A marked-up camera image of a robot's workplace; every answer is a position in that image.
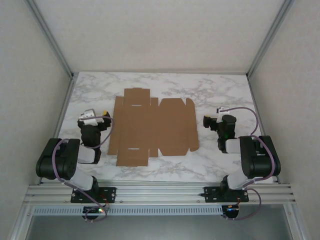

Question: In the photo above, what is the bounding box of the aluminium right side rail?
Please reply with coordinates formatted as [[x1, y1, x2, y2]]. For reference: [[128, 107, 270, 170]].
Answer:
[[246, 74, 281, 185]]

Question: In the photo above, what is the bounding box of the aluminium frame post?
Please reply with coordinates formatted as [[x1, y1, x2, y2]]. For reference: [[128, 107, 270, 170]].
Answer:
[[245, 0, 296, 79], [24, 0, 76, 80]]

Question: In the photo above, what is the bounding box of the aluminium left side rail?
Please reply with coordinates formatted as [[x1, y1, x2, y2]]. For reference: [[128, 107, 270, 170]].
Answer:
[[37, 74, 77, 186]]

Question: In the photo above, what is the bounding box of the aluminium mounting rail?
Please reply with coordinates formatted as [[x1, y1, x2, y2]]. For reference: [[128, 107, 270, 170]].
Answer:
[[23, 183, 297, 207]]

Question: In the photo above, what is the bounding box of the slotted grey cable duct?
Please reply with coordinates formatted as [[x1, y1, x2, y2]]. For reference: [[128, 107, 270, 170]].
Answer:
[[32, 205, 223, 216]]

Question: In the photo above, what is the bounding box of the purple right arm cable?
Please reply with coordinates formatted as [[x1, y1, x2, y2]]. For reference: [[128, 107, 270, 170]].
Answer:
[[219, 106, 280, 221]]

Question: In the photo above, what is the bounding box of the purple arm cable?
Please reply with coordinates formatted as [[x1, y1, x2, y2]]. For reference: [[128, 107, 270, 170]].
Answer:
[[51, 116, 115, 223], [219, 106, 280, 221]]

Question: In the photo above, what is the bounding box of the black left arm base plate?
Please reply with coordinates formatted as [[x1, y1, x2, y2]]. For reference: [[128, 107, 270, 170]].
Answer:
[[70, 186, 118, 204]]

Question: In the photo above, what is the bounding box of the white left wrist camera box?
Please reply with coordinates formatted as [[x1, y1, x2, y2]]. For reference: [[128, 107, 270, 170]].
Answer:
[[79, 109, 105, 126]]

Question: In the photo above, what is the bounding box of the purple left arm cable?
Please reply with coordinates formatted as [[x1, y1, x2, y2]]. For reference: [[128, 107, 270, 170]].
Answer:
[[51, 116, 115, 223]]

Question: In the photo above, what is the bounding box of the aluminium right frame leg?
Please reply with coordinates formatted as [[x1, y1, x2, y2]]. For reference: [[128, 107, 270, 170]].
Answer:
[[282, 203, 310, 240]]

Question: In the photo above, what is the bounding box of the aluminium frame leg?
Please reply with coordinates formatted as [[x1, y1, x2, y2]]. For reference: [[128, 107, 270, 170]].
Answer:
[[8, 202, 35, 240], [282, 203, 310, 240]]

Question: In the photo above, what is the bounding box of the brown cardboard box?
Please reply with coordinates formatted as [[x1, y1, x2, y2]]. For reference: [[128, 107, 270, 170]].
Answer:
[[107, 87, 200, 168]]

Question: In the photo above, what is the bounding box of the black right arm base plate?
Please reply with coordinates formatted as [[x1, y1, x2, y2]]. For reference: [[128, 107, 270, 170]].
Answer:
[[203, 186, 250, 203]]

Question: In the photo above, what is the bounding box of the aluminium left frame post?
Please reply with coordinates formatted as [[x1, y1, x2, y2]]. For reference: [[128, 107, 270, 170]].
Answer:
[[24, 0, 76, 80]]

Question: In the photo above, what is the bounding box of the aluminium right frame post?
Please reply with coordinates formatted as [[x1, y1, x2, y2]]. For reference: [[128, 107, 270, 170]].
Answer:
[[245, 0, 296, 79]]

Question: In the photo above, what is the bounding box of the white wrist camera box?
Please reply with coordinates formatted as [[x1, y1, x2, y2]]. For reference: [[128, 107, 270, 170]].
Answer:
[[79, 109, 105, 126], [216, 106, 232, 123]]

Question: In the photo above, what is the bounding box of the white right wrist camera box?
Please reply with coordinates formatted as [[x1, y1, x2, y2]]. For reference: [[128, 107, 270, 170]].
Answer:
[[216, 106, 232, 123]]

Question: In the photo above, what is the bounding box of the aluminium left frame leg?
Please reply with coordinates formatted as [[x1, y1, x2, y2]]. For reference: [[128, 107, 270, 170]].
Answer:
[[8, 202, 35, 240]]

